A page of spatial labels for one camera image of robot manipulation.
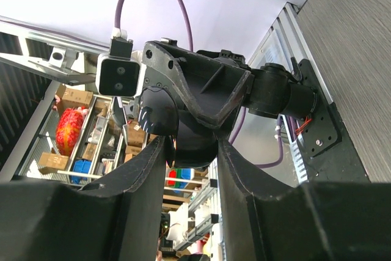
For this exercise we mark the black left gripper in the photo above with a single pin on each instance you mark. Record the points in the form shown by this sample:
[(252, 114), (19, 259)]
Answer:
[(210, 88)]

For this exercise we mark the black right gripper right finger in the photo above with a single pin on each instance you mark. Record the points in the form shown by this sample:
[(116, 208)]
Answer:
[(265, 219)]

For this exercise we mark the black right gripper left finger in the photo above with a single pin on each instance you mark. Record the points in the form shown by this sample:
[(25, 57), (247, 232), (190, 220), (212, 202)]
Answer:
[(116, 217)]

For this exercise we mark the black earbud charging case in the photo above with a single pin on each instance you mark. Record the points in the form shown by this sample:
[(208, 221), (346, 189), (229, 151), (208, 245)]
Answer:
[(187, 143)]

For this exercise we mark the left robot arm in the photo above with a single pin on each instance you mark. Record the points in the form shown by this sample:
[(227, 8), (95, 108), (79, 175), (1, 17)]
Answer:
[(273, 89)]

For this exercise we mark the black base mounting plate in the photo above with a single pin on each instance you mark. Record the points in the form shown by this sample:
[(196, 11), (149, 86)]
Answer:
[(326, 148)]

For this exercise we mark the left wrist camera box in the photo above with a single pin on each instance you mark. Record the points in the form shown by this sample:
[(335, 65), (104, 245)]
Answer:
[(117, 73)]

